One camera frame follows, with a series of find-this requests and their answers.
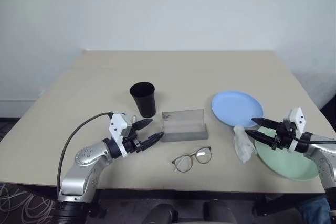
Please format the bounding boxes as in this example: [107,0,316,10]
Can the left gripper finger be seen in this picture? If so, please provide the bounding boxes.
[132,119,154,131]
[136,131,166,153]

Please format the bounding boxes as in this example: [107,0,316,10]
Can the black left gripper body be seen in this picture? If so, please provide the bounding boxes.
[122,121,145,155]

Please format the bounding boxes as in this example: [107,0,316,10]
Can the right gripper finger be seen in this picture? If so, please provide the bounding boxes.
[244,129,277,151]
[250,116,280,130]

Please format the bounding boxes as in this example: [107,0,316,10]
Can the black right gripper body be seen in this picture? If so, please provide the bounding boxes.
[274,119,296,152]

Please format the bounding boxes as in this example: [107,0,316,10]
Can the light green plate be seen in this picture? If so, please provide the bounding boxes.
[253,126,320,182]

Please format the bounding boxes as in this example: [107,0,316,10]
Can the gray glasses case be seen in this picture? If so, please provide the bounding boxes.
[160,108,209,143]

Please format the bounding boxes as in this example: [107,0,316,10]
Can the thin-framed round eyeglasses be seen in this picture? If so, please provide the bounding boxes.
[172,146,212,174]

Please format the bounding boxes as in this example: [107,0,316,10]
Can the black plastic cup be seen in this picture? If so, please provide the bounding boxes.
[129,81,156,119]

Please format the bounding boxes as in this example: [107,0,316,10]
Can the light blue plate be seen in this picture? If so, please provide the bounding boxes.
[211,90,264,128]

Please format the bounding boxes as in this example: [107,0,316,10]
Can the dark rounded shape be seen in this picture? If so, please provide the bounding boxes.
[143,202,179,224]

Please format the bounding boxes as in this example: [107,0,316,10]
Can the blue jeans leg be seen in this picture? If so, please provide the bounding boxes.
[301,195,328,224]

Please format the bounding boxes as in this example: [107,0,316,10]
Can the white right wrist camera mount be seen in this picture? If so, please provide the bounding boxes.
[285,107,307,154]

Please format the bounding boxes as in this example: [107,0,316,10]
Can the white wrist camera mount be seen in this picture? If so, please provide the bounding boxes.
[108,113,132,157]
[285,107,307,154]

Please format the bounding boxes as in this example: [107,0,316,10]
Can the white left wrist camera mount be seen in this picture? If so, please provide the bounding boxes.
[108,113,132,157]

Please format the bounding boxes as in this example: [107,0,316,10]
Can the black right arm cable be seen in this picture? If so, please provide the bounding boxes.
[291,136,336,145]

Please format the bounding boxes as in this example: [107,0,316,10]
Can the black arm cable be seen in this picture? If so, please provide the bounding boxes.
[56,112,114,196]
[291,136,336,145]

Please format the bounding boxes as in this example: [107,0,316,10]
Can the black bracket under table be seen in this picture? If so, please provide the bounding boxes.
[251,195,279,217]

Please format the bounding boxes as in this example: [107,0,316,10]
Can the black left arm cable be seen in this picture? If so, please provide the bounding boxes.
[56,112,114,196]

